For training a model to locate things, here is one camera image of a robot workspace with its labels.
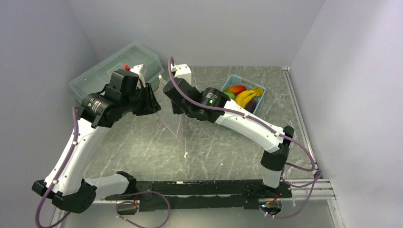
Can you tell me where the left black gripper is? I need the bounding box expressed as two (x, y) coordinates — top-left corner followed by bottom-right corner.
(122, 82), (162, 116)

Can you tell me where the clear zip top bag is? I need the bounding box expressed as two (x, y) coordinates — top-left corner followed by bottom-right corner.
(156, 74), (183, 139)

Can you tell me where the light blue plastic basket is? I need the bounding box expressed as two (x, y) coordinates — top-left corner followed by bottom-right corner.
(221, 74), (266, 114)

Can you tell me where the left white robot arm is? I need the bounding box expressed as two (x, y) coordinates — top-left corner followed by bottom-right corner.
(32, 83), (161, 214)

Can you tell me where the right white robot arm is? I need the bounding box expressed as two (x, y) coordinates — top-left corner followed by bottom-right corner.
(163, 78), (294, 197)

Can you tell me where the small green lime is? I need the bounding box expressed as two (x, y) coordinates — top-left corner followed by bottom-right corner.
(224, 91), (236, 100)

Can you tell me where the clear green storage box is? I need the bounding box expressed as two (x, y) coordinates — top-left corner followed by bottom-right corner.
(69, 43), (164, 102)

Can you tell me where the red orange mango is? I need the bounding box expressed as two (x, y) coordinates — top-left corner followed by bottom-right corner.
(225, 85), (246, 96)

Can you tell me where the yellow banana bunch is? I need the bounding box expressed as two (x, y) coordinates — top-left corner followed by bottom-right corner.
(235, 87), (264, 108)

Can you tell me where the dark purple eggplant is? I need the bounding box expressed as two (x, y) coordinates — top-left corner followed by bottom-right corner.
(244, 97), (258, 113)

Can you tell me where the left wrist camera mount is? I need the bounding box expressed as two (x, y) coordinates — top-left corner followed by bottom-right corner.
(108, 64), (146, 95)

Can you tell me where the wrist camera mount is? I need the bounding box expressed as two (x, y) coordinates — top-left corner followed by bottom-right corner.
(171, 64), (192, 85)
(108, 64), (146, 95)

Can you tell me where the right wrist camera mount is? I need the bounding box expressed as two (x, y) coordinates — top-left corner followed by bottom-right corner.
(171, 64), (192, 85)

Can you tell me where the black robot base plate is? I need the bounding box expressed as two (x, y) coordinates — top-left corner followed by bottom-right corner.
(105, 180), (292, 212)

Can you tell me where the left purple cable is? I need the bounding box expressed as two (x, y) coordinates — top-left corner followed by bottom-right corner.
(34, 106), (79, 228)

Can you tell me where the purple cable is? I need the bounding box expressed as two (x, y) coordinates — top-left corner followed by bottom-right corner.
(167, 57), (323, 220)
(34, 106), (79, 228)

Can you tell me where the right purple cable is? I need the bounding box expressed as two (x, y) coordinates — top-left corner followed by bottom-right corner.
(167, 57), (323, 220)

